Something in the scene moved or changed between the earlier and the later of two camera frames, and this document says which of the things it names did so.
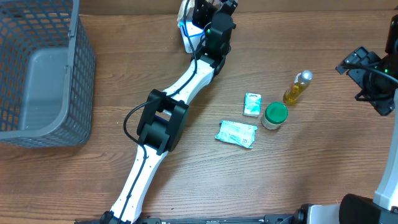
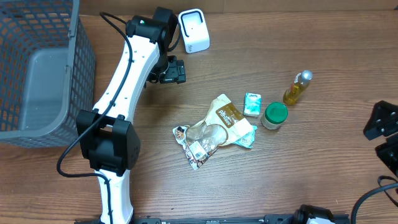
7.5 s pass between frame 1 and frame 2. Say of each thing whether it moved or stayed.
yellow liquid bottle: stayed
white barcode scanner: stayed
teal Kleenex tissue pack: stayed
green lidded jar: stayed
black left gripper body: moved
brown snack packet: moved
